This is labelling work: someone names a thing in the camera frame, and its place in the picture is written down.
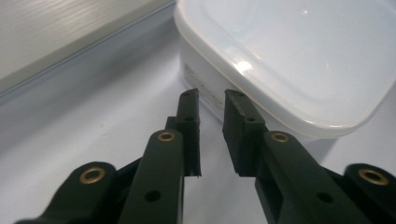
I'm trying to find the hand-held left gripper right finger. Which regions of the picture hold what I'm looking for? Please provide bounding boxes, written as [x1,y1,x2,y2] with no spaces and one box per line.
[221,89,372,224]

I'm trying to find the white plastic lidded container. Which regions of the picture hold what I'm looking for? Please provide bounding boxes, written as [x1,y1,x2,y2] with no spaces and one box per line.
[173,0,396,147]

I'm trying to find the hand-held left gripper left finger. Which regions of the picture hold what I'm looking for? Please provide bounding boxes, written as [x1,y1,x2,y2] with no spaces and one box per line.
[118,88,202,224]

